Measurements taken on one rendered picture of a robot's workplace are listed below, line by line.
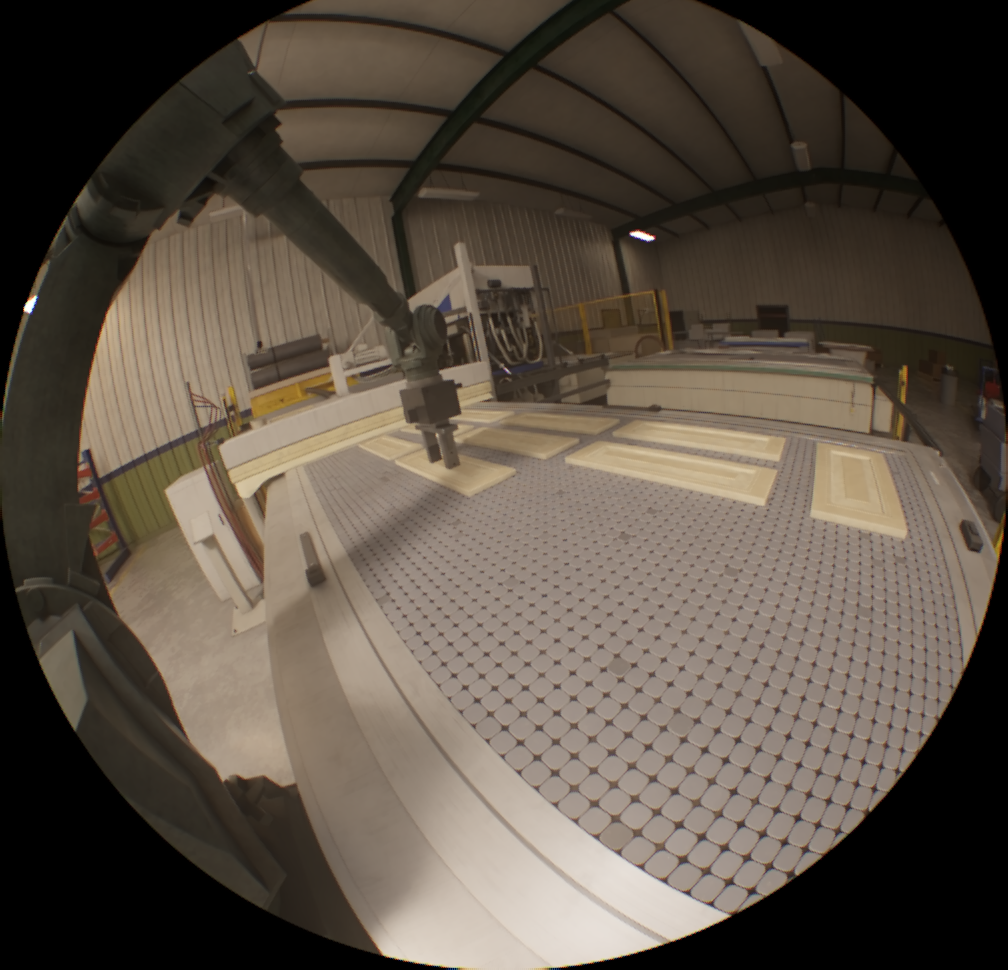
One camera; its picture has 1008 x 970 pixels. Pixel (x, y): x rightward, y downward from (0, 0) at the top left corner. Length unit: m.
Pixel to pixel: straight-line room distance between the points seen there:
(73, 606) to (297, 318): 6.59
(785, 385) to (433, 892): 4.05
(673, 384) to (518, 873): 4.31
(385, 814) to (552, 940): 0.24
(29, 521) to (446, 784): 0.69
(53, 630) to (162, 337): 6.89
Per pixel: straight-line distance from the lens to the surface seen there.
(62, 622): 0.57
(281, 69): 5.51
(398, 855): 0.48
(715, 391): 4.15
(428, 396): 1.16
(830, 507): 0.89
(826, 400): 3.97
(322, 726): 0.60
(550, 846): 0.41
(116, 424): 7.57
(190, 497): 2.98
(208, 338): 7.01
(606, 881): 0.41
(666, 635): 0.53
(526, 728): 0.45
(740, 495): 0.87
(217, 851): 0.43
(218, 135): 0.65
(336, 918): 0.80
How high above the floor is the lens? 1.28
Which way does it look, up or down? 20 degrees down
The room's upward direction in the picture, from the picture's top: 11 degrees counter-clockwise
